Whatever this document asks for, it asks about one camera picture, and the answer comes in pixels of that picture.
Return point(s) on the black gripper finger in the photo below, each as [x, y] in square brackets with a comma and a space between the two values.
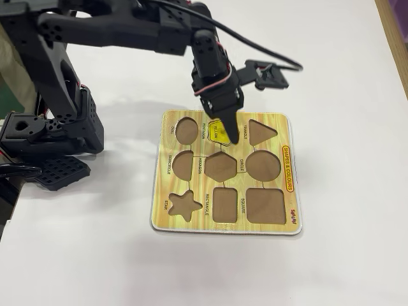
[231, 127]

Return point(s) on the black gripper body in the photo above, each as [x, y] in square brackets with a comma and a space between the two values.
[220, 102]

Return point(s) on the yellow pentagon puzzle piece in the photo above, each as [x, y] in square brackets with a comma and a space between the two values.
[215, 132]

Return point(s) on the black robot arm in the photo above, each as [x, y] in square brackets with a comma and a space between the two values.
[105, 28]

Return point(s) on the wooden shape puzzle board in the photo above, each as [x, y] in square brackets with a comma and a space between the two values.
[277, 137]

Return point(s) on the black grid table clamp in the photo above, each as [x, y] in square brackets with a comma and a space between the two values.
[60, 173]

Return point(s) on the purple box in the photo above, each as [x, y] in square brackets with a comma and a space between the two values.
[403, 9]

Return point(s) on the floral beige green cloth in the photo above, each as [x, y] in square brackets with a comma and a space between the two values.
[12, 79]

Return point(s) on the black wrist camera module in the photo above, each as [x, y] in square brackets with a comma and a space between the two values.
[274, 78]

